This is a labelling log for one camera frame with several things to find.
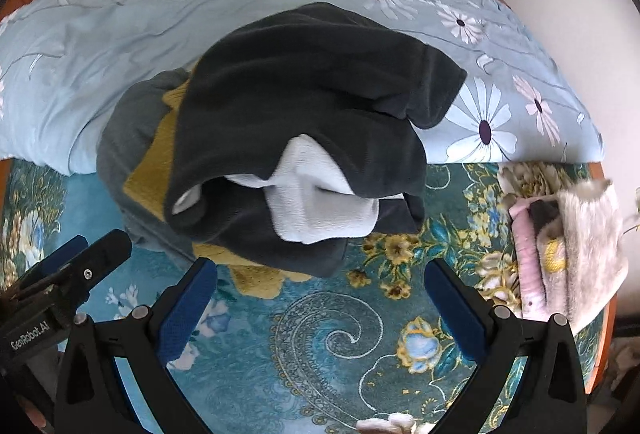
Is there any light blue floral duvet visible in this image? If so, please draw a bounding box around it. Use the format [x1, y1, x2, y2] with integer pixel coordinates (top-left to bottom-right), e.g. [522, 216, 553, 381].
[1, 0, 603, 175]

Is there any pink folded cloth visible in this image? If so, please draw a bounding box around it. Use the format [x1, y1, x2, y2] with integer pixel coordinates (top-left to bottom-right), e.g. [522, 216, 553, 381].
[509, 198, 548, 321]

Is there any grey garment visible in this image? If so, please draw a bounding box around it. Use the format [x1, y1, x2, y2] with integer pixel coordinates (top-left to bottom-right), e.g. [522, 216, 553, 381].
[96, 68, 195, 266]

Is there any teal floral bed blanket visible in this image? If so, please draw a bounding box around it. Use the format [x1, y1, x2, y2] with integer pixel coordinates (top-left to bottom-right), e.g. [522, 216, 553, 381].
[0, 157, 609, 434]

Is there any black and white fleece jacket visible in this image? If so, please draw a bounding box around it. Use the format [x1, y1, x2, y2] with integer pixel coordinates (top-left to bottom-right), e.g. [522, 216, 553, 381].
[164, 3, 466, 277]

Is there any mustard yellow knit garment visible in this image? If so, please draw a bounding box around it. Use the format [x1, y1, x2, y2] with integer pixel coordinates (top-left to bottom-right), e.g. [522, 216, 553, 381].
[124, 81, 311, 300]

